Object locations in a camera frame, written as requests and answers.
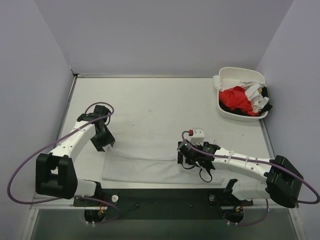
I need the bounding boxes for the red t shirt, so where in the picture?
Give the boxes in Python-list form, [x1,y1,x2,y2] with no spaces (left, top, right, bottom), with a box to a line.
[218,86,260,117]

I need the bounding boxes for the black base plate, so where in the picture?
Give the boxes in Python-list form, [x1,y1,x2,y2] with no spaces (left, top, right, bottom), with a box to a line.
[73,188,253,223]

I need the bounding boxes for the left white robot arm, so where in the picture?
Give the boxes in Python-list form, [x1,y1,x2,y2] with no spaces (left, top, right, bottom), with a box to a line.
[35,105,116,206]

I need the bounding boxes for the white clothes in basket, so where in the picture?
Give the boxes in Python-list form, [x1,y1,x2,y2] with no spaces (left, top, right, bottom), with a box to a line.
[213,75,272,117]

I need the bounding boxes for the black t shirt in basket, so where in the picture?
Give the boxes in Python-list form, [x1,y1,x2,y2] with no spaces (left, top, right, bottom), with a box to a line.
[219,86,274,117]

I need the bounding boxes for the white t shirt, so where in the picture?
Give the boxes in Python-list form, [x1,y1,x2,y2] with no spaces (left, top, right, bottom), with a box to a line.
[101,141,210,185]

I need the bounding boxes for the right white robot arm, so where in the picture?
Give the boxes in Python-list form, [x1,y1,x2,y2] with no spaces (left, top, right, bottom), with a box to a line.
[177,141,302,208]

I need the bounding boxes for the aluminium rail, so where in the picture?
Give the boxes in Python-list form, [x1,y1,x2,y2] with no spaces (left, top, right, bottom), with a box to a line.
[31,180,301,208]

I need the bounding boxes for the white plastic laundry basket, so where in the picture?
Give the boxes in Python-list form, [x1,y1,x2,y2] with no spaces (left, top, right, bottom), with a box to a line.
[212,67,268,122]

